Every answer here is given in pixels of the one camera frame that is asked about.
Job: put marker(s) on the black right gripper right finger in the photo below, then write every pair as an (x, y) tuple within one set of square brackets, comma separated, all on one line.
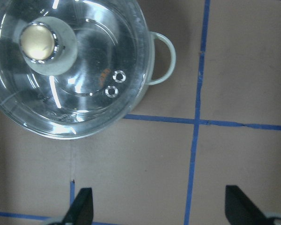
[(240, 210)]

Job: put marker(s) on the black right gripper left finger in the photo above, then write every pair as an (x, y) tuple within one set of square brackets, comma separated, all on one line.
[(81, 212)]

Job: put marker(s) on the glass pot lid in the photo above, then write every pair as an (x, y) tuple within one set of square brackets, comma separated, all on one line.
[(44, 30)]

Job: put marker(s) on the pale green steel pot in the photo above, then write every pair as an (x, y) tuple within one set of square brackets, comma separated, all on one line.
[(171, 56)]

